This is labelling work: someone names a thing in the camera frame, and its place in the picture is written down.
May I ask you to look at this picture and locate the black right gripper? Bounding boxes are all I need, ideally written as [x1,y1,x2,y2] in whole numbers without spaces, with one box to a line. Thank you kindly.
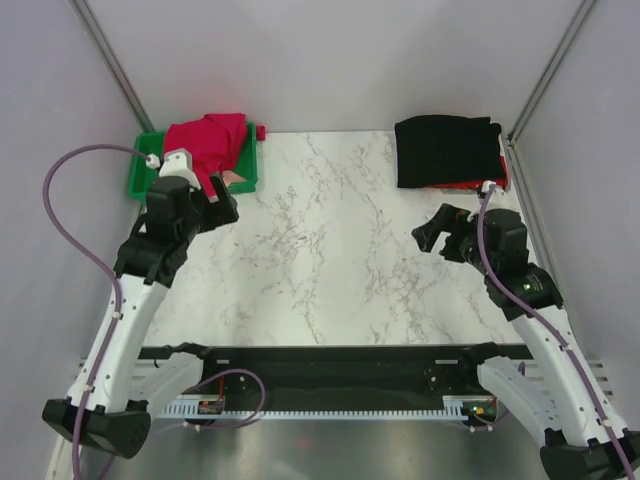
[412,203,497,276]

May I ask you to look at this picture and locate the crimson red t shirt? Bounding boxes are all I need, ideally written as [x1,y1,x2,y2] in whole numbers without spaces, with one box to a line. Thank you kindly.
[163,113,249,197]

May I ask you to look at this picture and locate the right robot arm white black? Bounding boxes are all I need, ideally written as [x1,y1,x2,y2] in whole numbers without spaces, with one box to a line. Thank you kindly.
[412,204,639,479]

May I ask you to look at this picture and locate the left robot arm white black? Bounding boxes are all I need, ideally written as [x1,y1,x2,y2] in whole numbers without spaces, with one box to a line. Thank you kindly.
[42,174,239,459]

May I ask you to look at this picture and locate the salmon pink t shirt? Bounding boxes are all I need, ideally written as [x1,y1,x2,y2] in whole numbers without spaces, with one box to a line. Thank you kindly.
[222,170,246,187]

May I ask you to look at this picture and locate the folded black t shirt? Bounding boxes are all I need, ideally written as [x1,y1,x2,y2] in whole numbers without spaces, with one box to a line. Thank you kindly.
[394,115,503,189]

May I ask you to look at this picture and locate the folded red t shirt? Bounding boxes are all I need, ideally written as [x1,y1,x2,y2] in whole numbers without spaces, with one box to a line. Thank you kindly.
[430,152,511,190]

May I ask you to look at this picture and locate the green plastic tray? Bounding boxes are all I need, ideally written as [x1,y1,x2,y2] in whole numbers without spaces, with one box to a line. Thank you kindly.
[128,122,266,205]

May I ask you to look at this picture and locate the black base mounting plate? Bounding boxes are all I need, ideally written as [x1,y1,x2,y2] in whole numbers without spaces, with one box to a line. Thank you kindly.
[137,343,536,412]

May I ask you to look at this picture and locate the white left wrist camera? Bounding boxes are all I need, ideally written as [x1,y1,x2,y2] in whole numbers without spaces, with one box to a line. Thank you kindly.
[145,148,201,190]

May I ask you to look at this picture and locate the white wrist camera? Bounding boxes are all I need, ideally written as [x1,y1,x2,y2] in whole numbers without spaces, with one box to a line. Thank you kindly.
[145,148,201,190]
[477,180,510,211]

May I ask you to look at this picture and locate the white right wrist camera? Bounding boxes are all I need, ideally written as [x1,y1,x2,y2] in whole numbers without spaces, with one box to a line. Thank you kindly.
[477,180,510,211]

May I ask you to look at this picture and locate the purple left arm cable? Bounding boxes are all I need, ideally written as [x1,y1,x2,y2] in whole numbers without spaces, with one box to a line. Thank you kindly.
[43,143,151,480]

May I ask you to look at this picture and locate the right aluminium frame post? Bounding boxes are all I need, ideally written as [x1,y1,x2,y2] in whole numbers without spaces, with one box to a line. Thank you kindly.
[507,0,600,145]

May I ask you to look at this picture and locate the aluminium frame post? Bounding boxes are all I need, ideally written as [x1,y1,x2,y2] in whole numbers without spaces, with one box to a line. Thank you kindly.
[507,0,600,145]
[68,0,155,133]

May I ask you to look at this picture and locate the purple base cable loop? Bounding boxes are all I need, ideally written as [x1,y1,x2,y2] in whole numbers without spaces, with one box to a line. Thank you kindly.
[149,369,267,435]

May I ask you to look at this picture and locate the grey slotted cable duct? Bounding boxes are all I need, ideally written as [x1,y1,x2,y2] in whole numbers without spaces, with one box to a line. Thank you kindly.
[158,396,496,421]

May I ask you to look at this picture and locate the left aluminium frame post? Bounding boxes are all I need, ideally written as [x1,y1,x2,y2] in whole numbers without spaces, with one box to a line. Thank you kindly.
[68,0,155,133]

